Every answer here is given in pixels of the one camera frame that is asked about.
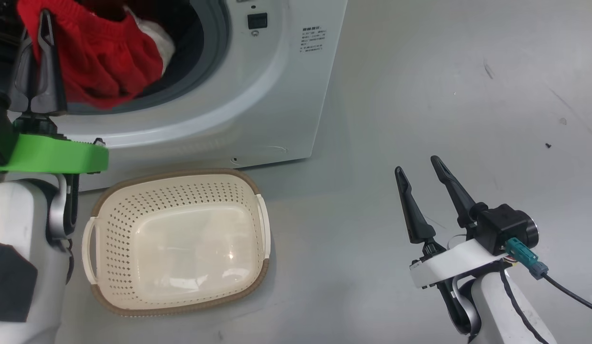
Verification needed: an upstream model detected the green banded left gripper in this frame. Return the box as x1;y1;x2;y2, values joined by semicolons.
0;9;109;174

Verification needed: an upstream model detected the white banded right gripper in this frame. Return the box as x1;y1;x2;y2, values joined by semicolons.
394;155;510;290

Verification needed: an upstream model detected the red and white garment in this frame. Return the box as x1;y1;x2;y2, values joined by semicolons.
16;0;176;110

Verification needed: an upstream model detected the grey rubber door gasket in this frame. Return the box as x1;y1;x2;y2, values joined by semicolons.
66;0;232;116

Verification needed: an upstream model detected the white washing machine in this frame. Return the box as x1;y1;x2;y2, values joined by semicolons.
0;0;348;193

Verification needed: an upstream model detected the cream perforated laundry basket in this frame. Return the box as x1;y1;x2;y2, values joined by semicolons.
81;168;272;317

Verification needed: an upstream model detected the teal cable connector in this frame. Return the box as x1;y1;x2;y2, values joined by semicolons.
505;237;549;280

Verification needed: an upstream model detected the thin black camera cable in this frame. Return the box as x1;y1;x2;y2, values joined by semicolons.
539;271;592;316

